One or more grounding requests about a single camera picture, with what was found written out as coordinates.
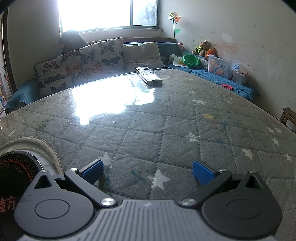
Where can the picture paper sheet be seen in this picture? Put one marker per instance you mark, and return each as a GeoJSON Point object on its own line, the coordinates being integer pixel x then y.
{"type": "Point", "coordinates": [180, 63]}

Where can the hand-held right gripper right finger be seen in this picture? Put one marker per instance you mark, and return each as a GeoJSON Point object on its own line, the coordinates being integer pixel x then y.
{"type": "Point", "coordinates": [203, 172]}

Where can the grey quilted star table cover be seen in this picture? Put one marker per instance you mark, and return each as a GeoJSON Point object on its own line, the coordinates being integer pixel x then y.
{"type": "Point", "coordinates": [161, 129]}

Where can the orange plush toy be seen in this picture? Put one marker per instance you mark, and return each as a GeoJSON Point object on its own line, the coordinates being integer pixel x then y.
{"type": "Point", "coordinates": [211, 52]}

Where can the window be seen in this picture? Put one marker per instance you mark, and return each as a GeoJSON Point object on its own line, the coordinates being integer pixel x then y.
{"type": "Point", "coordinates": [143, 11]}

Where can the black bag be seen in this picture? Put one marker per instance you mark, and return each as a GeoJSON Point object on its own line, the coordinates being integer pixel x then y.
{"type": "Point", "coordinates": [71, 39]}

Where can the butterfly print cushion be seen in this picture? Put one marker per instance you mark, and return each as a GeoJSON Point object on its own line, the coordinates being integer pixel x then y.
{"type": "Point", "coordinates": [57, 71]}
{"type": "Point", "coordinates": [101, 58]}

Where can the clear plastic storage box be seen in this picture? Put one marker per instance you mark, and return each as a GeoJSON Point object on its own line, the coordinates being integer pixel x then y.
{"type": "Point", "coordinates": [219, 67]}

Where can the plain grey pillow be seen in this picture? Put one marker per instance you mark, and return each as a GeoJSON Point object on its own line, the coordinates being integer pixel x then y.
{"type": "Point", "coordinates": [141, 54]}

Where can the small white box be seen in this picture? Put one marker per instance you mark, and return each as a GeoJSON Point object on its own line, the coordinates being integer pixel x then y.
{"type": "Point", "coordinates": [239, 77]}

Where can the brown teddy bear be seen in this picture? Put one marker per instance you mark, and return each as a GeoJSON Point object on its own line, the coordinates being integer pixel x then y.
{"type": "Point", "coordinates": [202, 47]}

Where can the green plastic bowl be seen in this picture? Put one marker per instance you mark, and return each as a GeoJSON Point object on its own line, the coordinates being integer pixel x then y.
{"type": "Point", "coordinates": [190, 60]}

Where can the wooden stool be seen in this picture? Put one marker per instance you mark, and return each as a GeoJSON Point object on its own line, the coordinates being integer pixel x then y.
{"type": "Point", "coordinates": [288, 113]}

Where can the red flat toy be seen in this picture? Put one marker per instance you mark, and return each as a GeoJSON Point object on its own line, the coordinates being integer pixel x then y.
{"type": "Point", "coordinates": [227, 87]}

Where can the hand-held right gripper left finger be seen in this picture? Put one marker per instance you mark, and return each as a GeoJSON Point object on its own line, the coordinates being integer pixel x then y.
{"type": "Point", "coordinates": [93, 172]}

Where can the colourful pinwheel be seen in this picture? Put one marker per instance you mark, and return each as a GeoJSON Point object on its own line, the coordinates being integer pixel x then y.
{"type": "Point", "coordinates": [175, 18]}

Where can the blue blanket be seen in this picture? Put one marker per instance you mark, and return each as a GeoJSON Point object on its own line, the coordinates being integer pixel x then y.
{"type": "Point", "coordinates": [208, 74]}

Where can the white cloth bundle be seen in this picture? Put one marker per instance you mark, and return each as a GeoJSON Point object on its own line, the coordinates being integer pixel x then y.
{"type": "Point", "coordinates": [172, 59]}

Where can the pink plush toy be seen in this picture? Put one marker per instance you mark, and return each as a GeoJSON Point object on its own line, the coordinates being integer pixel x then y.
{"type": "Point", "coordinates": [181, 46]}

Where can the silver remote control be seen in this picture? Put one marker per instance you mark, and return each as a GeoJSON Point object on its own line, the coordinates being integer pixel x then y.
{"type": "Point", "coordinates": [148, 75]}

